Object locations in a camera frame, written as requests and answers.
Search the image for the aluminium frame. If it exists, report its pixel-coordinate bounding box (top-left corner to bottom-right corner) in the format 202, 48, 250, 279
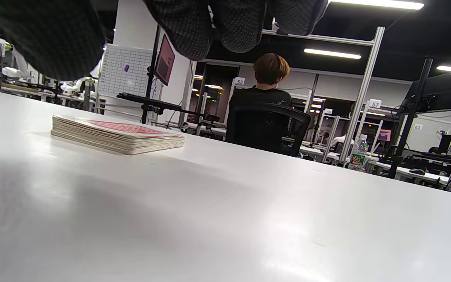
263, 27, 386, 163

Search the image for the white grid board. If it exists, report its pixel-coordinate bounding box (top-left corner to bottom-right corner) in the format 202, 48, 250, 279
98, 44, 156, 98

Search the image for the clear bottle green label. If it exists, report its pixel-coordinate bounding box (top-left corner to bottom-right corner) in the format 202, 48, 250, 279
348, 134, 369, 172

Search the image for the black mesh office chair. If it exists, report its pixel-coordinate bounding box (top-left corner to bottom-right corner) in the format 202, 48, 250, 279
225, 103, 312, 158

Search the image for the person's right hand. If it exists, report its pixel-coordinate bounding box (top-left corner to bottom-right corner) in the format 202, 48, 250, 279
0, 0, 330, 81

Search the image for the black monitor stand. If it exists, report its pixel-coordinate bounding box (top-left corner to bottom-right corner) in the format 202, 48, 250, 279
388, 59, 434, 180
141, 25, 162, 124

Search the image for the black computer monitor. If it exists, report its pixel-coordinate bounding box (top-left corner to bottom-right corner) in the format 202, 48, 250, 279
406, 67, 451, 115
154, 34, 176, 87

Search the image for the black keyboard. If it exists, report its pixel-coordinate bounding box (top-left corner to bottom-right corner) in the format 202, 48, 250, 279
117, 92, 184, 111

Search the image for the deck of red playing cards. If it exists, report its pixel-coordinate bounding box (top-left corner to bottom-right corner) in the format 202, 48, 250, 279
51, 115, 185, 155

